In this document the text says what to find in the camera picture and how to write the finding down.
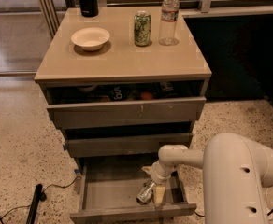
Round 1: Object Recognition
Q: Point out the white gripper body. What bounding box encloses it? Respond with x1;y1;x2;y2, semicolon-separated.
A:
150;161;174;185

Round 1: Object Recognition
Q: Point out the silver 7up can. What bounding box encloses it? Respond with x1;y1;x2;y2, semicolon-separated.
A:
136;180;155;205

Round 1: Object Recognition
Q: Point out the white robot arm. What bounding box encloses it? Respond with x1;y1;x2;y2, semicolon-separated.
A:
143;133;273;224

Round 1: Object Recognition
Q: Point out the grey middle drawer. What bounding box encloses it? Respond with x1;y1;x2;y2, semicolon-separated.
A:
65;122;193;158

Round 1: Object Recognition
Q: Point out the grey drawer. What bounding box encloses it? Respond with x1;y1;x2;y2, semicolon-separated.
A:
44;87;206;129
65;122;193;158
70;154;196;224

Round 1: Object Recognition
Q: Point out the grey bottom drawer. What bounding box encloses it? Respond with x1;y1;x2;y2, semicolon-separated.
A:
70;154;196;224

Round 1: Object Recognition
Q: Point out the orange fruit in drawer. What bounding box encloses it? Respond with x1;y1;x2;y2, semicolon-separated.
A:
140;91;153;100

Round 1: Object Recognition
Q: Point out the grey drawer cabinet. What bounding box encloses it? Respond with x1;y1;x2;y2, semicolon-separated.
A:
34;6;213;179

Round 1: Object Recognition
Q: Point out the grey top drawer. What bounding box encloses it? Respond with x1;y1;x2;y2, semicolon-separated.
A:
44;87;206;129

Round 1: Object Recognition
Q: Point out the green soda can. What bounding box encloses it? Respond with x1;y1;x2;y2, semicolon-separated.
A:
134;10;151;46

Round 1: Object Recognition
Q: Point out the dark snack bag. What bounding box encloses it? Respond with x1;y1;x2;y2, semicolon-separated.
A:
108;85;132;101

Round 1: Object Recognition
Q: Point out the black bar on floor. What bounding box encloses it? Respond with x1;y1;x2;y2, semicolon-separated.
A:
26;184;43;224

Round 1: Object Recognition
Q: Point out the white plug adapter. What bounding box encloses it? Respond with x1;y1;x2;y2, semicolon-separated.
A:
266;207;273;220

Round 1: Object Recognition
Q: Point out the white bowl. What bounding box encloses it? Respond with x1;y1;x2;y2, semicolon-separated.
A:
71;27;110;51

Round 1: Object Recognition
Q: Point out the clear plastic water bottle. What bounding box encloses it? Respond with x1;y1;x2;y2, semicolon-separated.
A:
159;0;180;46

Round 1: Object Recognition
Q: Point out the black thermos bottle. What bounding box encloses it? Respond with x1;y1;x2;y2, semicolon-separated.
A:
79;0;99;17

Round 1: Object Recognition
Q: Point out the black floor cable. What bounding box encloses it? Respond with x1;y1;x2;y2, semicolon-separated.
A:
0;175;83;224

